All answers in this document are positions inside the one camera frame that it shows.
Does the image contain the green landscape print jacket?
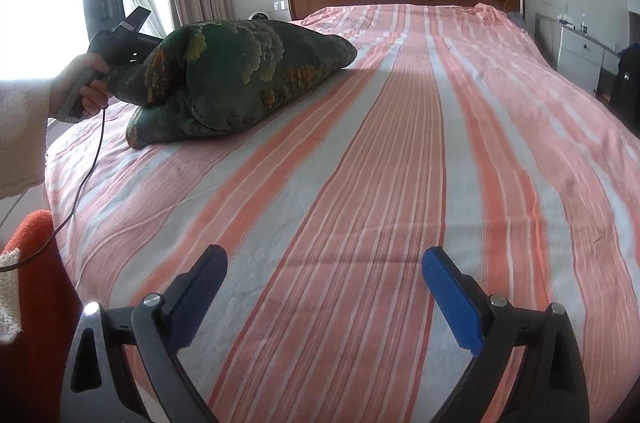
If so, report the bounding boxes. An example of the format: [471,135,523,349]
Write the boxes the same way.
[106,19,357,149]

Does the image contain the black and blue hanging clothes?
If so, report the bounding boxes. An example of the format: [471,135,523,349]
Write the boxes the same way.
[610,43,640,135]

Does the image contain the person's left hand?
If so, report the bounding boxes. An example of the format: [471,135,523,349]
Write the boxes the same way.
[48,53,112,120]

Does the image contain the small white fan heater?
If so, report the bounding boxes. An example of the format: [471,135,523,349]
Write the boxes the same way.
[248,12,270,20]

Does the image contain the pink striped bed sheet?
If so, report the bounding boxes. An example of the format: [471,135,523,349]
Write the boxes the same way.
[44,5,639,422]

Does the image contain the white bedside cabinet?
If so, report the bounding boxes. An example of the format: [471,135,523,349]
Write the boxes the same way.
[534,14,620,96]

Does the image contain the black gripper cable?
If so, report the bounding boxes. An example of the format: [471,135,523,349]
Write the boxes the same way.
[0,102,109,274]

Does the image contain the white wall socket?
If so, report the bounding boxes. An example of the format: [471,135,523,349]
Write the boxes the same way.
[273,0,288,12]

